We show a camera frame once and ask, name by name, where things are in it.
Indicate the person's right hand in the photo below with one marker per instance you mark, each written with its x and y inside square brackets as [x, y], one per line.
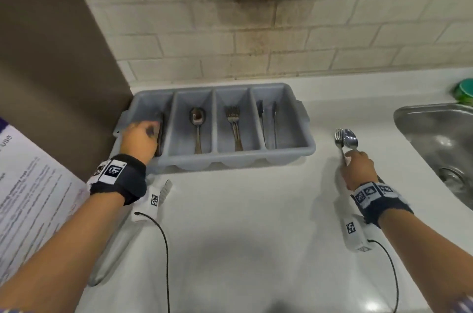
[360, 170]

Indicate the person's left hand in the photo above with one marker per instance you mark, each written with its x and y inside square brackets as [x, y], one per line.
[140, 141]

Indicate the spoon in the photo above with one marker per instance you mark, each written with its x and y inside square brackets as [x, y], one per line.
[197, 117]
[351, 141]

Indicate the large white-tipped tongs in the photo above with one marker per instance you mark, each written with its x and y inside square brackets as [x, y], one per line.
[168, 189]

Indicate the grey cutlery tray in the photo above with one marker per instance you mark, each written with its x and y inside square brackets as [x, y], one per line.
[288, 146]

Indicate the person's right forearm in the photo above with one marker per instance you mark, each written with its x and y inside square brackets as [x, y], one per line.
[428, 261]

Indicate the person's left forearm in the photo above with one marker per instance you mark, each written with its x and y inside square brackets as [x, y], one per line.
[63, 261]

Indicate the white countertop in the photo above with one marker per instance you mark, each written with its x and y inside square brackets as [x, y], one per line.
[240, 231]

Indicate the black right wristband with markers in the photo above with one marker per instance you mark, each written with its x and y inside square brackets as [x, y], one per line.
[384, 202]

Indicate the black wristband with markers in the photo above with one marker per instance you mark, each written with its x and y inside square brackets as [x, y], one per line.
[384, 202]
[122, 179]

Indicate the black left wristband with markers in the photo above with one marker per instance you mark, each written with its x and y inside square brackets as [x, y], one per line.
[122, 179]

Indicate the stainless steel sink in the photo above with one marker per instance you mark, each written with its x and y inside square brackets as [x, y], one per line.
[432, 135]

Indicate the metal sink drain strainer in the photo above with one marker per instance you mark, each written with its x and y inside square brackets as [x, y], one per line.
[452, 178]

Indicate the purple and white poster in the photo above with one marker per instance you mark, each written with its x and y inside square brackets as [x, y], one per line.
[33, 202]

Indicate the green plastic container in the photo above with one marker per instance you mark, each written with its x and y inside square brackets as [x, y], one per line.
[465, 92]

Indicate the brown cabinet side panel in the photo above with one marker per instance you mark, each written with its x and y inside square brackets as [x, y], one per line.
[44, 46]

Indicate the blue striped shirt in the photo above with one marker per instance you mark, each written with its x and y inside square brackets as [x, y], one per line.
[463, 305]

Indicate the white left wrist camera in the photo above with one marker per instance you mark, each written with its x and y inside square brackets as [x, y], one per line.
[151, 202]

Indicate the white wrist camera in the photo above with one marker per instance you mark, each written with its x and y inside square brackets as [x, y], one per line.
[151, 202]
[355, 233]

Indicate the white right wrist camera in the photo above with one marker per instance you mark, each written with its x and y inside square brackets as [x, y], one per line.
[355, 233]

